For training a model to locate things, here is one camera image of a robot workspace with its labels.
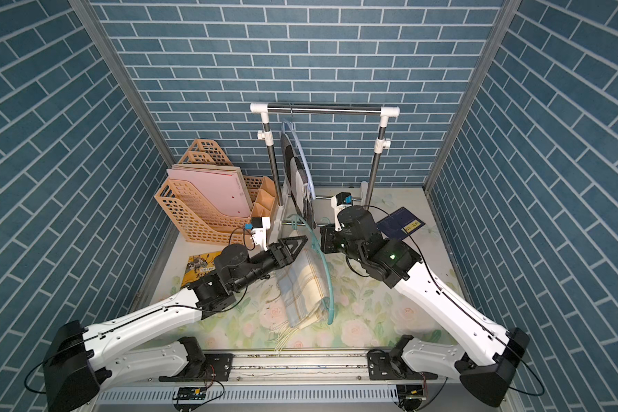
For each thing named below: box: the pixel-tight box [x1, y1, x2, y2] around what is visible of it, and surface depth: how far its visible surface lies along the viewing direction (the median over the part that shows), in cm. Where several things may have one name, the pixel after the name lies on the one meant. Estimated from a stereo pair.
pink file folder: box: [166, 168, 254, 218], surface depth 90 cm
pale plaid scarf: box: [276, 247, 331, 352], surface depth 78 cm
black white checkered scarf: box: [280, 132, 316, 231], surface depth 90 cm
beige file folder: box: [167, 163, 246, 183], surface depth 87 cm
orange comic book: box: [181, 250, 223, 289], surface depth 96 cm
